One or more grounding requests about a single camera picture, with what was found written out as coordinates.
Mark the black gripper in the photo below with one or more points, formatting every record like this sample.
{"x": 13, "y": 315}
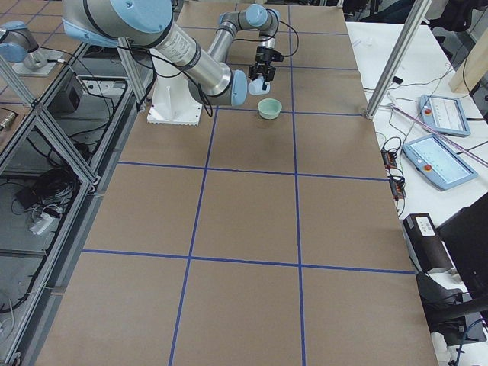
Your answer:
{"x": 263, "y": 56}

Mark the light blue plastic cup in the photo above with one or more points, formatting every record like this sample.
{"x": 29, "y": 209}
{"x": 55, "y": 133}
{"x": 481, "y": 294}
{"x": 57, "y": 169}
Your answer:
{"x": 259, "y": 86}

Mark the light green ceramic bowl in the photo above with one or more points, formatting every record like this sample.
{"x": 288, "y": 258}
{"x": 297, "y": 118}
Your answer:
{"x": 269, "y": 108}

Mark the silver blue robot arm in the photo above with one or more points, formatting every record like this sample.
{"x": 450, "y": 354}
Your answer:
{"x": 255, "y": 17}
{"x": 150, "y": 25}

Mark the small black device on table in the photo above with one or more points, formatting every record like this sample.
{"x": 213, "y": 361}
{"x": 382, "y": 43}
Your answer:
{"x": 397, "y": 80}

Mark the far blue teach pendant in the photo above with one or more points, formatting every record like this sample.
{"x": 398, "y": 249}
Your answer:
{"x": 444, "y": 115}

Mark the blue teach pendant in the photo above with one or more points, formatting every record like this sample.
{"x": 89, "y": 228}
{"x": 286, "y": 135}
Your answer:
{"x": 438, "y": 163}
{"x": 444, "y": 115}

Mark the near blue teach pendant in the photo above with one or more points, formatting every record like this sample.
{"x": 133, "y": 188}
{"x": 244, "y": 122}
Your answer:
{"x": 438, "y": 163}

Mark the black box with white label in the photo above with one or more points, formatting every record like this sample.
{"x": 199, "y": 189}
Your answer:
{"x": 427, "y": 246}

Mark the black monitor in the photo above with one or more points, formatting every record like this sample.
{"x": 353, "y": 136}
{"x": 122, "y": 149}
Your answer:
{"x": 465, "y": 237}

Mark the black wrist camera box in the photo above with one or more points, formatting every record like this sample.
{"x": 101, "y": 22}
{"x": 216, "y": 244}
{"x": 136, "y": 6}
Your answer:
{"x": 277, "y": 57}

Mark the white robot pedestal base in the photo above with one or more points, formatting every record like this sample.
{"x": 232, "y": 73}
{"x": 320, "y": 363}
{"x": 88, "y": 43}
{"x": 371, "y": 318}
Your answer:
{"x": 172, "y": 102}

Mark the aluminium frame post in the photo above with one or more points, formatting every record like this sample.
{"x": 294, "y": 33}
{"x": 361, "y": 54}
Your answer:
{"x": 413, "y": 21}

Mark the aluminium frame cabinet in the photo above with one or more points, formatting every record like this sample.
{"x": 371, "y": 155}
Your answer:
{"x": 57, "y": 158}

